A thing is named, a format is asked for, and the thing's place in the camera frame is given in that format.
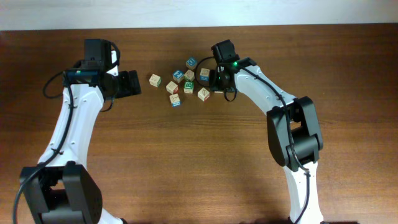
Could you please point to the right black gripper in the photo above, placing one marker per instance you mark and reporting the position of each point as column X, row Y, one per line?
column 212, row 86

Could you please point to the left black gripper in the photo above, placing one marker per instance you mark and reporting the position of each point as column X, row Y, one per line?
column 129, row 86

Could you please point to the wooden leaf E block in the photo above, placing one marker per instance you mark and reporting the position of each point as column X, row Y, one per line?
column 203, row 94

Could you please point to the wooden block green side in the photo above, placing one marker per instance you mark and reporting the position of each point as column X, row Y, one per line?
column 155, row 80

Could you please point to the green B block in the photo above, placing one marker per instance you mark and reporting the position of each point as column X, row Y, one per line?
column 188, row 87

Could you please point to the wooden block red side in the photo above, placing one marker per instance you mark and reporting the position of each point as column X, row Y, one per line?
column 172, row 87

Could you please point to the wooden block blue J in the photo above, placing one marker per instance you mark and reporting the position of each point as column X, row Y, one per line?
column 175, row 100

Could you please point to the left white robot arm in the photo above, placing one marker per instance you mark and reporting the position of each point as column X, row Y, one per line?
column 59, row 188

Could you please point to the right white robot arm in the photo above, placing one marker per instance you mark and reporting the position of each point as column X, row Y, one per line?
column 293, row 133

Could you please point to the wooden block blue base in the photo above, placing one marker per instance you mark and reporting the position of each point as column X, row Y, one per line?
column 205, row 74

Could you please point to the plain wooden block centre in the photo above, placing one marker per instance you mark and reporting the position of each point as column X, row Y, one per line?
column 189, row 76

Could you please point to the blue C block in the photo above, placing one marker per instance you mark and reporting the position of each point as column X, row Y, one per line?
column 191, row 63

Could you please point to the blue letter block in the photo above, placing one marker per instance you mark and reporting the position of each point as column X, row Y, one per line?
column 178, row 76

